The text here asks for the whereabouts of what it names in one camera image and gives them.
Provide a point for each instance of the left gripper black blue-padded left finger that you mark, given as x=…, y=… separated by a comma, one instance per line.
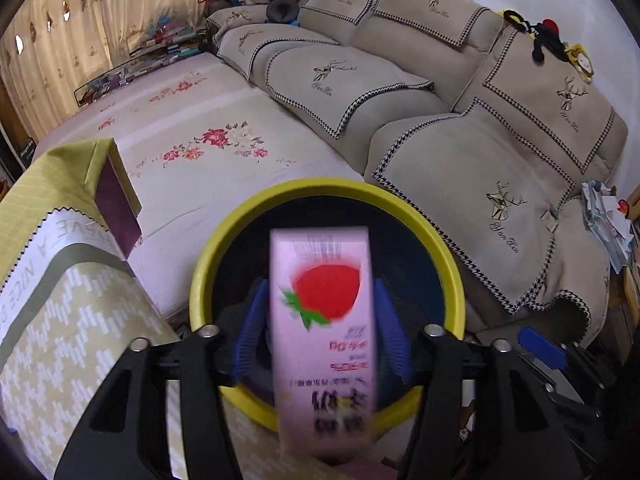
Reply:
x=123, y=433

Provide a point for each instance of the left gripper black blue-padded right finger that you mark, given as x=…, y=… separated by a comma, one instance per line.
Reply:
x=482, y=415

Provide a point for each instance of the pink strawberry milk carton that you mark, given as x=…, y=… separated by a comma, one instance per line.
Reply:
x=323, y=341

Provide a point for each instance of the yellow rimmed trash bin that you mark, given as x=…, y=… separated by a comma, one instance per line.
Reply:
x=406, y=254

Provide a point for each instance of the floral beige floor mat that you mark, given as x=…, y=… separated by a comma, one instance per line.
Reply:
x=196, y=140

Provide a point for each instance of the beige sofa with covers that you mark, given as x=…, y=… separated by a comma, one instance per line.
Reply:
x=452, y=109

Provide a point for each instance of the beige curtains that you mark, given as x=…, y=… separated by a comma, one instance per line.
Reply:
x=52, y=47

